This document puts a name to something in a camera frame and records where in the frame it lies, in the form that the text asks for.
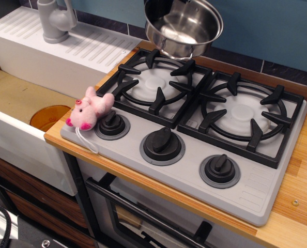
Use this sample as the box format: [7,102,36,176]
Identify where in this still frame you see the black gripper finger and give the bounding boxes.
[144,0,174,24]

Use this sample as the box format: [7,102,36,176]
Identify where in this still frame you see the stainless steel pan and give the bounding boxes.
[145,1,224,60]

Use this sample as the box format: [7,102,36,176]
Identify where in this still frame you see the black left stove knob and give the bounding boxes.
[95,111,130,141]

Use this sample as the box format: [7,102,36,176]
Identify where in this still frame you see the black stove knob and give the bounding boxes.
[140,127,186,166]
[199,154,241,189]
[95,111,130,141]

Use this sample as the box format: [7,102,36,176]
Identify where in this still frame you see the black middle stove knob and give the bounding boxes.
[140,127,186,166]

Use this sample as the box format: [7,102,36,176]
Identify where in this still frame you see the grey toy stove top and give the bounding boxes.
[60,49,307,226]

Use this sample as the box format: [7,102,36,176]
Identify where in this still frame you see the black right stove knob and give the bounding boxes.
[199,154,241,189]

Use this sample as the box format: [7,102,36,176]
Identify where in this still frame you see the black left burner grate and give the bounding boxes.
[97,49,212,129]

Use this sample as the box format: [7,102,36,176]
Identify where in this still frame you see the black burner grate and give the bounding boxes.
[97,49,212,129]
[177,72,307,169]

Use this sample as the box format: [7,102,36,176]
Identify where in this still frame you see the grey toy faucet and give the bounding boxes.
[37,0,77,44]

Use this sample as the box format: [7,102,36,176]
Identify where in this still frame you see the pink stuffed pig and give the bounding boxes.
[66,86,115,154]

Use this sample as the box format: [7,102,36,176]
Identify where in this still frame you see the white toy sink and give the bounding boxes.
[0,7,140,196]

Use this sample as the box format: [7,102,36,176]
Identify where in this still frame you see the black right burner grate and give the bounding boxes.
[177,72,307,169]

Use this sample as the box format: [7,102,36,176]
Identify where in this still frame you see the orange plastic plate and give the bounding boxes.
[29,105,70,132]

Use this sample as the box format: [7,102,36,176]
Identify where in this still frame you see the white oven door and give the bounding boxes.
[85,173,252,247]

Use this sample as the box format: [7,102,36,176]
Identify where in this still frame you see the wooden drawer front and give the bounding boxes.
[0,158,97,247]

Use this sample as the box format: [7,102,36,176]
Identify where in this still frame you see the black braided cable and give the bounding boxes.
[0,204,12,248]

